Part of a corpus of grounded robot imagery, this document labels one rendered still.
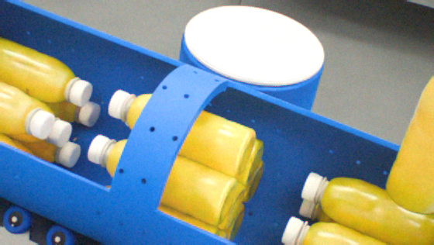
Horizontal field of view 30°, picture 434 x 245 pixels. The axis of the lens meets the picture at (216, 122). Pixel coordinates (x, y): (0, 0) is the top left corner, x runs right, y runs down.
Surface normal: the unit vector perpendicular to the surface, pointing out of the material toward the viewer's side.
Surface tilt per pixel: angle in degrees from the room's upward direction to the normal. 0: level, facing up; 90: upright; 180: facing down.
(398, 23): 0
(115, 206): 82
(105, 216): 89
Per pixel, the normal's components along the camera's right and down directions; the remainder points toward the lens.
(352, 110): 0.16, -0.79
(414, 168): -0.64, 0.37
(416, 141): -0.88, 0.15
